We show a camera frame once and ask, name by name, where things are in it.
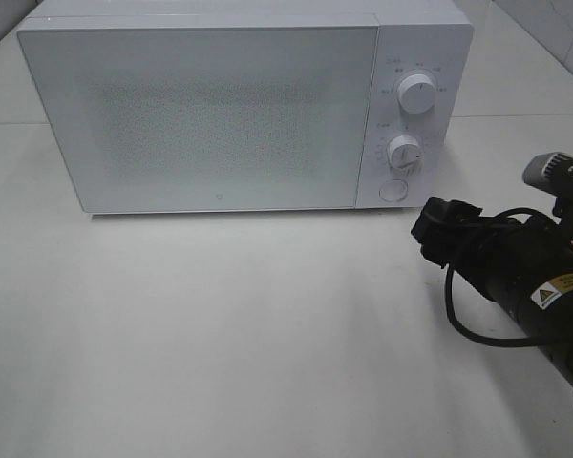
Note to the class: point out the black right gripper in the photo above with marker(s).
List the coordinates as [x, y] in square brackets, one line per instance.
[444, 226]

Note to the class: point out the round white door button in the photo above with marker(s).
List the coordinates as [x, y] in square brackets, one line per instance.
[393, 190]

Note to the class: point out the white microwave door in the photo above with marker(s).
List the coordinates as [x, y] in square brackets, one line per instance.
[163, 121]

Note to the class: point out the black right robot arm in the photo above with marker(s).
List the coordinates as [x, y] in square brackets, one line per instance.
[539, 298]

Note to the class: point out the lower white timer knob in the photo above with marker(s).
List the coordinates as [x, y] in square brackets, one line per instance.
[404, 151]

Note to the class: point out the upper white power knob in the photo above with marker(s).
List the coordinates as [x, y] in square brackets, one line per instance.
[416, 92]

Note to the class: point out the white microwave oven body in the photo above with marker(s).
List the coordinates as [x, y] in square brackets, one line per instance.
[431, 36]

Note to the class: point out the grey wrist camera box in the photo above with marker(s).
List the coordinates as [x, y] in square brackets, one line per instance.
[551, 173]

